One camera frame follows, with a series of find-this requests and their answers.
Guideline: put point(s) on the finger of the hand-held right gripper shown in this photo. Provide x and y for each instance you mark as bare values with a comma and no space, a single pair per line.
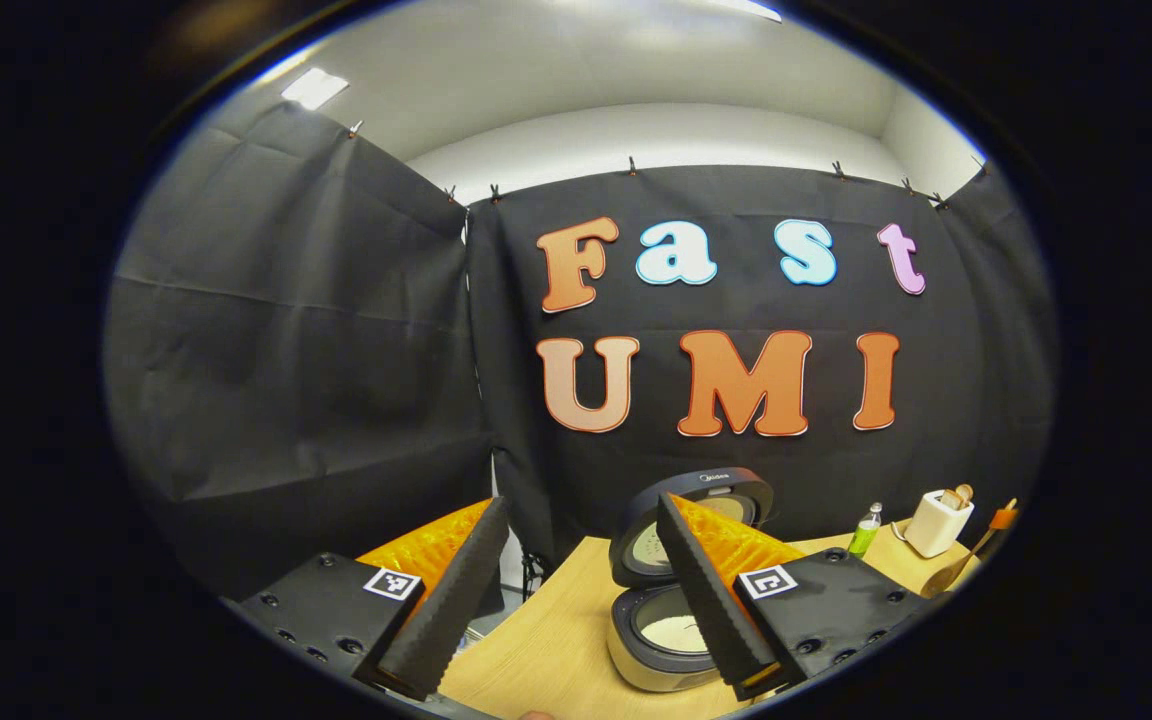
1004,515

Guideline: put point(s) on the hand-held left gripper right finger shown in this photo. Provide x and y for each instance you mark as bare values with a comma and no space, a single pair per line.
706,600

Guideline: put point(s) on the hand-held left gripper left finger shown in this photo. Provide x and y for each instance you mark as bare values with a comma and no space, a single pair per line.
456,610

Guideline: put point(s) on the black rice cooker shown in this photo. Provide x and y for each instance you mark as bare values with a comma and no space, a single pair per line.
636,560

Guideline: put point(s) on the wooden spoon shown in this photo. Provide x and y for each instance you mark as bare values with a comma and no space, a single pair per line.
941,580

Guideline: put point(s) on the white toaster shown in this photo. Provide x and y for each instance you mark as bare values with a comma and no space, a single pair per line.
931,530

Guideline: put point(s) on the green drink bottle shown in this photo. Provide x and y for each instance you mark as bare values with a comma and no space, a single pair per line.
864,540

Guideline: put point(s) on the black backdrop cloth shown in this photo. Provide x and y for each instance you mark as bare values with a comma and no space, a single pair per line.
336,350

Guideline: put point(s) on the row of black cloth clips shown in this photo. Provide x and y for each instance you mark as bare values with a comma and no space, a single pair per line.
632,166

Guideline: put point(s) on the ceiling light panel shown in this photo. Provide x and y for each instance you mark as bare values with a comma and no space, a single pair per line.
314,88
751,9

